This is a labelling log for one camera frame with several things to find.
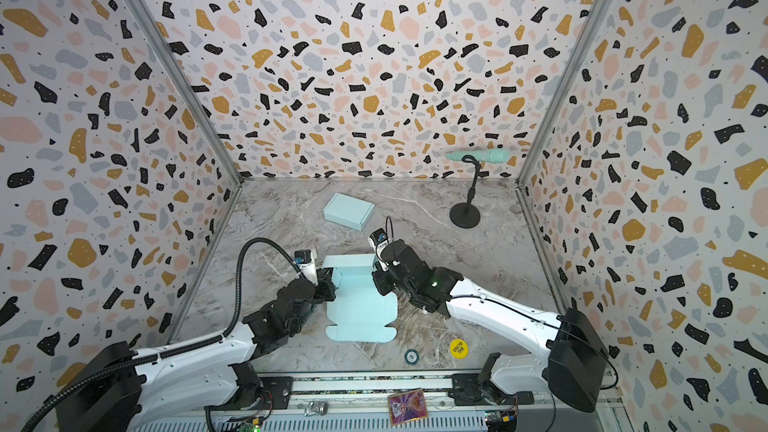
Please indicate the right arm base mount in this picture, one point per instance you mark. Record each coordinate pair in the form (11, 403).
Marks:
(474, 389)

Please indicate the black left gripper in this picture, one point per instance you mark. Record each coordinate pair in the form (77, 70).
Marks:
(325, 279)

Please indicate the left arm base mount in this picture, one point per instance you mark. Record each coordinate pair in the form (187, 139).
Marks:
(255, 392)

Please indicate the purple snack packet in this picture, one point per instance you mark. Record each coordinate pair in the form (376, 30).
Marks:
(407, 407)

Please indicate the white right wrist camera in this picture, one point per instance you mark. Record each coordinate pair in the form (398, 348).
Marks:
(379, 240)

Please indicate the black round-base stand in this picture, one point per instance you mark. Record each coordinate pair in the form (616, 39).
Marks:
(466, 215)

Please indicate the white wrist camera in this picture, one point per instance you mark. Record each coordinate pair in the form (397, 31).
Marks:
(379, 240)
(305, 261)

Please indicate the aluminium corner post right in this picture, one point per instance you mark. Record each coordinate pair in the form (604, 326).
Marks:
(572, 69)

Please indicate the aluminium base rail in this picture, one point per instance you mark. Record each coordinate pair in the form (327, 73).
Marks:
(360, 401)

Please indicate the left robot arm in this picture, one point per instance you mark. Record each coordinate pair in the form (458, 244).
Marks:
(121, 389)

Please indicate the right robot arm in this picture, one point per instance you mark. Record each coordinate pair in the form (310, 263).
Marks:
(568, 357)

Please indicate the yellow round sticker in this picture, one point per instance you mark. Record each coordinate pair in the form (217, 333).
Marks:
(459, 348)

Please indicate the aluminium corner post left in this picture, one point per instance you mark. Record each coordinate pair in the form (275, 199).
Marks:
(159, 45)

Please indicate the mint paper box sheet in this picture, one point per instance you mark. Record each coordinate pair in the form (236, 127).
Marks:
(348, 211)

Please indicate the aluminium corner post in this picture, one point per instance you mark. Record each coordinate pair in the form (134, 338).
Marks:
(159, 45)
(572, 69)

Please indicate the dark round tape roll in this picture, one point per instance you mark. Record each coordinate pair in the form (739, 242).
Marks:
(411, 357)

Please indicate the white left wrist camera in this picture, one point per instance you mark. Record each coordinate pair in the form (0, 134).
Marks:
(305, 261)

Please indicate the mint box sheets stack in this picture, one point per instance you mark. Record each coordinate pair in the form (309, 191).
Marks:
(359, 313)

